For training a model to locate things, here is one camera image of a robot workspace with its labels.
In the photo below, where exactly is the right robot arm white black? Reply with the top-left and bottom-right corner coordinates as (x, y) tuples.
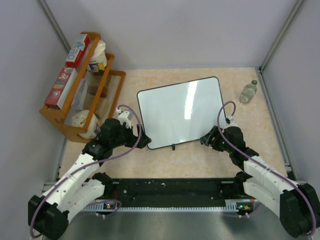
(199, 126), (320, 238)

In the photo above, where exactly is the clear plastic box on shelf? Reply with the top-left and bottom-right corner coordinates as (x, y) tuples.
(71, 78), (89, 111)

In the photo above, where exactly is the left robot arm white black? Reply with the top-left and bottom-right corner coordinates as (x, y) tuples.
(28, 118), (152, 240)

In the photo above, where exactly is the orange wooden shelf rack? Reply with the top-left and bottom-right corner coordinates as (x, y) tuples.
(39, 31), (127, 144)

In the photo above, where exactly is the red white toothpaste box upper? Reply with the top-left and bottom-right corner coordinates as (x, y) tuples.
(65, 33), (91, 68)

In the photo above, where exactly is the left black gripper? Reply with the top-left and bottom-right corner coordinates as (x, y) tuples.
(110, 122), (151, 149)

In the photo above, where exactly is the white whiteboard black frame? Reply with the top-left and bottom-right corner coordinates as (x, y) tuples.
(137, 76), (226, 150)

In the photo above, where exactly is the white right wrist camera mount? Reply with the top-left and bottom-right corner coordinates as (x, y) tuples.
(225, 115), (238, 128)

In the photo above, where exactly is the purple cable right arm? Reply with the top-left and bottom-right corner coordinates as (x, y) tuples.
(216, 101), (317, 237)

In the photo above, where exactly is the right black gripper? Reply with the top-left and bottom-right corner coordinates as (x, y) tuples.
(200, 125), (234, 154)

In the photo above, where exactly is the red 3D toothpaste box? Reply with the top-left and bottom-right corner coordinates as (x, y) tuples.
(44, 67), (78, 110)

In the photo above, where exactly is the white crumpled bag lower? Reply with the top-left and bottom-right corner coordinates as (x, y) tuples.
(71, 110), (101, 139)

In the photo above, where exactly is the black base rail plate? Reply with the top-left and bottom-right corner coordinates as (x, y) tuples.
(98, 178), (252, 208)

